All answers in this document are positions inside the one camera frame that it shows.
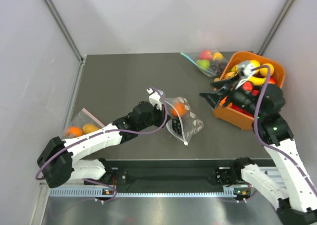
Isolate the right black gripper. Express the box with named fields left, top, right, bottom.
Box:
left=199, top=72, right=263, bottom=118

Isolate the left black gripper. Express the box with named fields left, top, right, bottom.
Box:
left=138, top=103, right=171, bottom=131

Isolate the fake brown grape bunch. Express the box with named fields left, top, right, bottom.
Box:
left=213, top=71, right=237, bottom=82

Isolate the fake black grape bunch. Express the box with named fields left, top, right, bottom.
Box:
left=172, top=119, right=182, bottom=136

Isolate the polka dot zip bag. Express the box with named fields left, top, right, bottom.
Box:
left=165, top=97, right=204, bottom=146

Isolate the fake yellow banana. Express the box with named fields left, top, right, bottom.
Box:
left=248, top=76, right=266, bottom=86

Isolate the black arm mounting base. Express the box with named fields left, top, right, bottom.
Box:
left=74, top=159, right=275, bottom=193

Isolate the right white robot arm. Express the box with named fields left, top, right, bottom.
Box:
left=200, top=78, right=317, bottom=225

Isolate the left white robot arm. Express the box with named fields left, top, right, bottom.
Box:
left=37, top=101, right=168, bottom=188

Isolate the fake small banana bunch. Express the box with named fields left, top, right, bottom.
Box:
left=230, top=64, right=238, bottom=73

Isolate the blue zip clear bag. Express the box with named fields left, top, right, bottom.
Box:
left=180, top=50, right=228, bottom=77

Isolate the fake green pear in bag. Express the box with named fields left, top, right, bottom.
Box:
left=196, top=59, right=211, bottom=70

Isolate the fake red apple in bag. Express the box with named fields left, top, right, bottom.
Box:
left=199, top=50, right=213, bottom=60

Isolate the fake yellow lemon left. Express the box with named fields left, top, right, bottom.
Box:
left=250, top=59, right=260, bottom=75

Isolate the fake yellow orange right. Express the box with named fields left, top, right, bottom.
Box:
left=259, top=63, right=274, bottom=77

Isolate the fake red yellow apple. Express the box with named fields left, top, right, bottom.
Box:
left=268, top=77, right=276, bottom=85

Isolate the fake potato in pink bag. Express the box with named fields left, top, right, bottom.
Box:
left=82, top=123, right=100, bottom=134

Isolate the pink zip dotted bag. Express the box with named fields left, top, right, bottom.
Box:
left=61, top=108, right=105, bottom=139

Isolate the fake orange in pink bag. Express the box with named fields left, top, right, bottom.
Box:
left=65, top=126, right=84, bottom=138

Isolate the orange plastic bin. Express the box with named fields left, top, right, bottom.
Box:
left=212, top=51, right=286, bottom=130

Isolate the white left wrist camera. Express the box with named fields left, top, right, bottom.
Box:
left=147, top=87, right=164, bottom=111

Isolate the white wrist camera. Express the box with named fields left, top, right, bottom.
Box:
left=235, top=60, right=255, bottom=89
left=147, top=87, right=164, bottom=111

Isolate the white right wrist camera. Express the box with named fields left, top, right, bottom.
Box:
left=235, top=60, right=255, bottom=89

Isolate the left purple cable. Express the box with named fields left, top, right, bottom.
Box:
left=35, top=86, right=169, bottom=205

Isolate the grey slotted cable duct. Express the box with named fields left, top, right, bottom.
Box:
left=50, top=186, right=251, bottom=198

